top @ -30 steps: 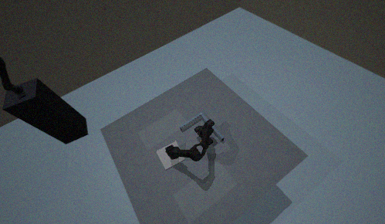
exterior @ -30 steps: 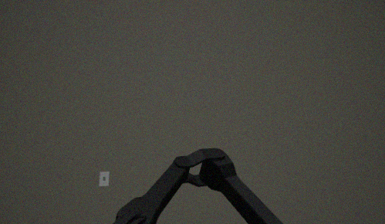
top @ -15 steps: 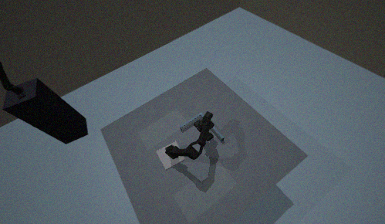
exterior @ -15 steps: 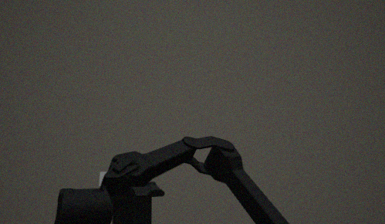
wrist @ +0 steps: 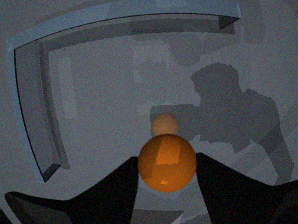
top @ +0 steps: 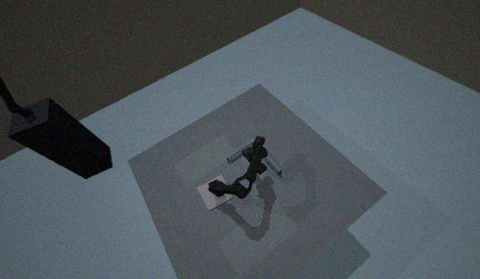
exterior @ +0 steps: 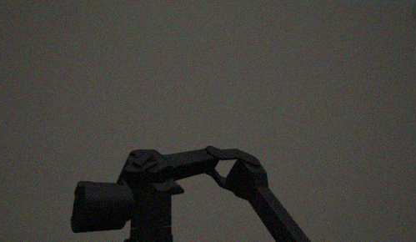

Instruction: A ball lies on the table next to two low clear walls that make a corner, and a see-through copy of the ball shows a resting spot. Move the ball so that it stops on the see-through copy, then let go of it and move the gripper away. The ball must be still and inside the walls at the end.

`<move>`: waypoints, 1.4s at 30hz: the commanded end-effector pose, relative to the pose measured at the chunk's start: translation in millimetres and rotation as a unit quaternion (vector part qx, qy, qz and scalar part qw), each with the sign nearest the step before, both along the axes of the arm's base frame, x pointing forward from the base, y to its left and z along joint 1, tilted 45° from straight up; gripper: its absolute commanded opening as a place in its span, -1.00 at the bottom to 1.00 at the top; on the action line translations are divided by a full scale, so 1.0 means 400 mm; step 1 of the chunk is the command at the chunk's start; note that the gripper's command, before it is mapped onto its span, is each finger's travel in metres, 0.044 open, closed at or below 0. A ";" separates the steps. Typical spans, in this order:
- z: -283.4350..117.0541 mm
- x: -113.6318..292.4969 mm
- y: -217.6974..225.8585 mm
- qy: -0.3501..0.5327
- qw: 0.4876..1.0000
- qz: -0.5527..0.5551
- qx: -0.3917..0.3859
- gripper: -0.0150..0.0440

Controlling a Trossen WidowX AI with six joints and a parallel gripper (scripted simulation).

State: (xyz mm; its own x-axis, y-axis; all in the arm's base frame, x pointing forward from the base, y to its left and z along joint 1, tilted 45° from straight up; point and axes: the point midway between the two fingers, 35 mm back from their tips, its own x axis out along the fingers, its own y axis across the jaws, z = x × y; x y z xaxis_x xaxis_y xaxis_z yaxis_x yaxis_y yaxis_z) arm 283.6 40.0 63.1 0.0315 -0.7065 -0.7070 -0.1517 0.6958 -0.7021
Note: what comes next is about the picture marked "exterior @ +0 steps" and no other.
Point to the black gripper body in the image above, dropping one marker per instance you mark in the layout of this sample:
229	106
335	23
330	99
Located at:
157	234

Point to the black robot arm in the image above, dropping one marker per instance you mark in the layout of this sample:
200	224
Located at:
143	192

